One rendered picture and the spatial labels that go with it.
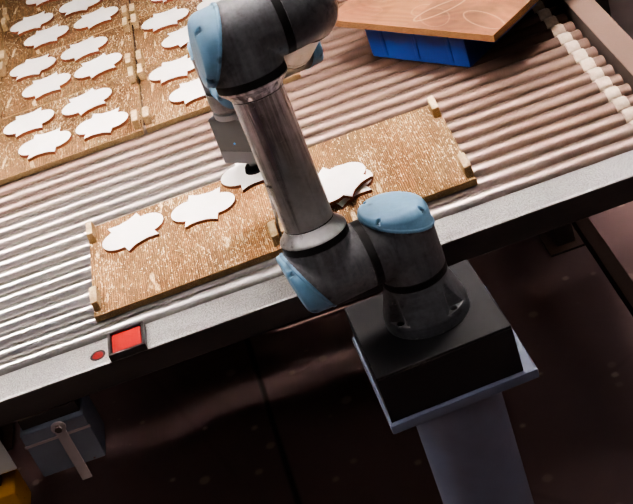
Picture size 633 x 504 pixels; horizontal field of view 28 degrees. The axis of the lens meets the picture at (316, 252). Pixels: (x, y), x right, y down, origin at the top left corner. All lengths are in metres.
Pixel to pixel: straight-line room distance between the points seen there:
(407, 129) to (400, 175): 0.18
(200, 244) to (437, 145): 0.54
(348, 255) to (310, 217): 0.09
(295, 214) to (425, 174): 0.65
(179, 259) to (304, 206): 0.68
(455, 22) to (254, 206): 0.64
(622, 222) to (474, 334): 1.85
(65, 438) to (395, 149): 0.92
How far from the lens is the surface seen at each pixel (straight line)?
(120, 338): 2.50
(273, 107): 1.95
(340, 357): 3.71
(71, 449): 2.58
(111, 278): 2.67
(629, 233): 3.87
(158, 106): 3.27
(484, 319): 2.14
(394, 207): 2.07
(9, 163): 3.32
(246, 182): 2.51
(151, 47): 3.61
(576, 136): 2.65
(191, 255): 2.63
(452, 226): 2.47
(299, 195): 1.99
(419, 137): 2.74
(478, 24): 2.89
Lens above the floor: 2.32
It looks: 34 degrees down
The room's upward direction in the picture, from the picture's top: 21 degrees counter-clockwise
